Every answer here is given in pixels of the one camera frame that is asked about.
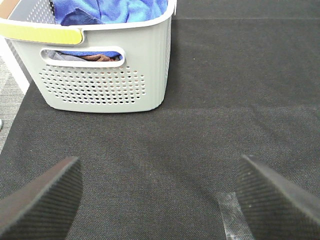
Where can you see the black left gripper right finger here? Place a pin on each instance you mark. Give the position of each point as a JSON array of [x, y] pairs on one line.
[[274, 207]]

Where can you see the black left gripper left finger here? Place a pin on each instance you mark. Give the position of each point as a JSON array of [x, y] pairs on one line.
[[45, 208]]

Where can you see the blue microfibre towel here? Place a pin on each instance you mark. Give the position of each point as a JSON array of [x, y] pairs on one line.
[[122, 30]]

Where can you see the grey towel in basket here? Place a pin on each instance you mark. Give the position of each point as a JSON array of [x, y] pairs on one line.
[[58, 56]]

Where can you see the brown towel in basket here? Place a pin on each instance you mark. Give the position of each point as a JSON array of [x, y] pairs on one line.
[[100, 58]]

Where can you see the clear tape strip centre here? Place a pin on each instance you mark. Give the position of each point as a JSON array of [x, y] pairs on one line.
[[235, 225]]

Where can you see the black table cloth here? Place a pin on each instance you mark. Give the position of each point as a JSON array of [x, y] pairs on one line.
[[244, 79]]

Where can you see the grey perforated laundry basket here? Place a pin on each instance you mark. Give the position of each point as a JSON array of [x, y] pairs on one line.
[[74, 85]]

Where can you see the yellow basket handle tape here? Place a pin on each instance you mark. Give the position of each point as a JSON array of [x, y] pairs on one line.
[[40, 33]]

